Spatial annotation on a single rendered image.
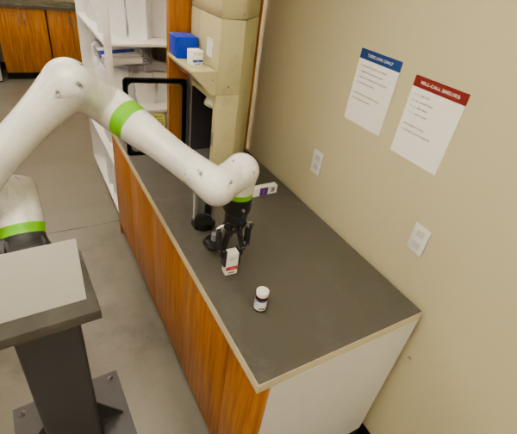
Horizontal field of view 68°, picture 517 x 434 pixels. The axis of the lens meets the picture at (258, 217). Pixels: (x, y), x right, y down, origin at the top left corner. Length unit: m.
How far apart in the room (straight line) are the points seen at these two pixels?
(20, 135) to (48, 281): 0.44
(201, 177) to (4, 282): 0.63
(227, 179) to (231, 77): 0.80
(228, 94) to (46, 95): 0.89
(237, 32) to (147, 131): 0.75
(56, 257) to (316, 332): 0.84
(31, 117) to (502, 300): 1.42
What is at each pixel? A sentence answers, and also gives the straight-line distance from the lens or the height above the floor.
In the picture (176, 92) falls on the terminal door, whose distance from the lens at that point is 2.03.
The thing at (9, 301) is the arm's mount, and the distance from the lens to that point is 1.35.
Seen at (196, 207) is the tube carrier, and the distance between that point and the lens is 1.59.
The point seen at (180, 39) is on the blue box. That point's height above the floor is 1.59.
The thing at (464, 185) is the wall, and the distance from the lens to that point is 1.38.
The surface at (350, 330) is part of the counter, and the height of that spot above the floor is 0.94.
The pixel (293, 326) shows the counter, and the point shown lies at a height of 0.94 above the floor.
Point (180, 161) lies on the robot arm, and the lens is 1.08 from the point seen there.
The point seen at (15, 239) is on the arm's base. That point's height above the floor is 1.17.
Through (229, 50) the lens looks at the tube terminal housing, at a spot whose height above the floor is 1.60.
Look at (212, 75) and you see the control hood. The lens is 1.72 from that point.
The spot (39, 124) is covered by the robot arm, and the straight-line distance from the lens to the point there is 1.13.
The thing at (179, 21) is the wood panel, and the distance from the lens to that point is 2.02.
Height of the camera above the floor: 1.94
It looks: 34 degrees down
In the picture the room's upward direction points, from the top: 9 degrees clockwise
